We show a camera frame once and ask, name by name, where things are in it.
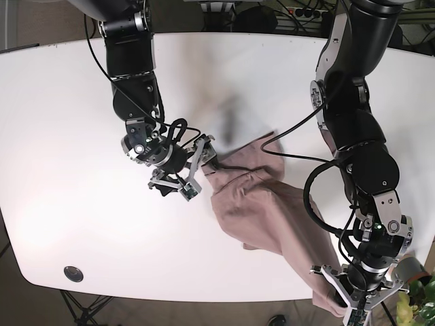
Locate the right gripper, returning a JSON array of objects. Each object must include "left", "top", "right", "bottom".
[{"left": 122, "top": 119, "right": 217, "bottom": 201}]

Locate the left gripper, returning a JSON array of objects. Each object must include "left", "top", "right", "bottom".
[{"left": 311, "top": 216, "right": 413, "bottom": 325}]

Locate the dusty pink T-shirt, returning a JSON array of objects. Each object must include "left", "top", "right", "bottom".
[{"left": 202, "top": 132, "right": 345, "bottom": 317}]

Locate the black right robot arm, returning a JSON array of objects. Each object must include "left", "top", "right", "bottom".
[{"left": 72, "top": 1, "right": 216, "bottom": 200}]

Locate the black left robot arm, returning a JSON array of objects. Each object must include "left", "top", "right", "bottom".
[{"left": 303, "top": 1, "right": 413, "bottom": 325}]

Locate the grey plant pot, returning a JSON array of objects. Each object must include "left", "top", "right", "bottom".
[{"left": 392, "top": 255, "right": 432, "bottom": 286}]

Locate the green potted plant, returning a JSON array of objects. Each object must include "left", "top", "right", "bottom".
[{"left": 396, "top": 276, "right": 434, "bottom": 326}]

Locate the left metal table grommet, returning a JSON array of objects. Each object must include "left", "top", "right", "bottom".
[{"left": 64, "top": 266, "right": 84, "bottom": 283}]

